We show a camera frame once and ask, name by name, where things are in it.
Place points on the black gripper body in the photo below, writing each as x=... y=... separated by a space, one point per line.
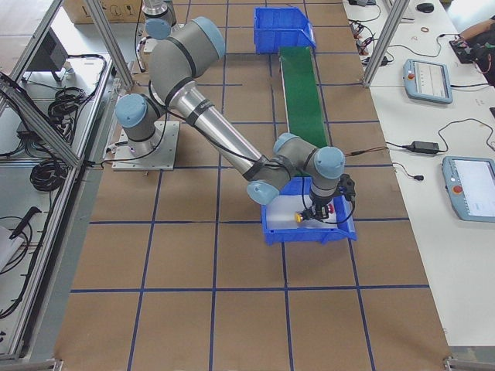
x=319 y=203

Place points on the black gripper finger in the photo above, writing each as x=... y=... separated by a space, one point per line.
x=322 y=215
x=307 y=215

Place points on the yellow mushroom push button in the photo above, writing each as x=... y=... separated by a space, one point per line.
x=298 y=217

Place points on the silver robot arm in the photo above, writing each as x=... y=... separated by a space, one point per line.
x=174 y=64
x=159 y=9

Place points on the green conveyor belt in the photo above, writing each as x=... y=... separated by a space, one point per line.
x=303 y=107

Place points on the black power adapter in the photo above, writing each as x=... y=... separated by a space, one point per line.
x=425 y=147

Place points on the near blue teach pendant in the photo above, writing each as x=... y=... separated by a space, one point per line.
x=469 y=183

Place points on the blue teach pendant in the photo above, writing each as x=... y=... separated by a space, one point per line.
x=427 y=81
x=469 y=183

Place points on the far blue teach pendant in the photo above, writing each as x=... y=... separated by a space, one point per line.
x=427 y=81

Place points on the blue left storage bin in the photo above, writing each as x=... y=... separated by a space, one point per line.
x=276 y=27

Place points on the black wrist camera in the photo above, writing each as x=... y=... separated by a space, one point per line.
x=347 y=188

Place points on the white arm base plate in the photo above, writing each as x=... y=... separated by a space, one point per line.
x=158 y=153

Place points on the aluminium frame post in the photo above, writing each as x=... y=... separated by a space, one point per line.
x=387 y=33

